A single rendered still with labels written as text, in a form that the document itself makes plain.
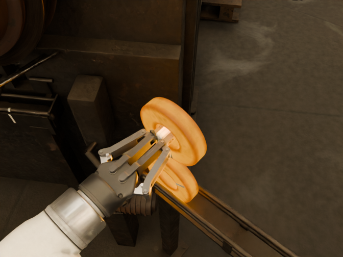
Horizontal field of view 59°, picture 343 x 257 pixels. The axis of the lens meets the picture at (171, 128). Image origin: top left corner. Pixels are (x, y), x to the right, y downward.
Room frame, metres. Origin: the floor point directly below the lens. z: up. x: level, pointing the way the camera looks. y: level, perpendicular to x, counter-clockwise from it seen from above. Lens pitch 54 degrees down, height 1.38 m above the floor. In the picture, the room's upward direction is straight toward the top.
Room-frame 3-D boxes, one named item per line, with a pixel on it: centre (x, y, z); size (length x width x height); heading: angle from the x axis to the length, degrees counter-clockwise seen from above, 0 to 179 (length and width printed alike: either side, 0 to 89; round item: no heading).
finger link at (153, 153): (0.27, 0.05, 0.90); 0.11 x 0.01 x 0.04; 136
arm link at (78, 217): (0.18, 0.15, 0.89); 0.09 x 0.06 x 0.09; 48
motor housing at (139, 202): (0.41, 0.15, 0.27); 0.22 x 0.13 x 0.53; 83
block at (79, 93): (0.57, 0.23, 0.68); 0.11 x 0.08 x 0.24; 173
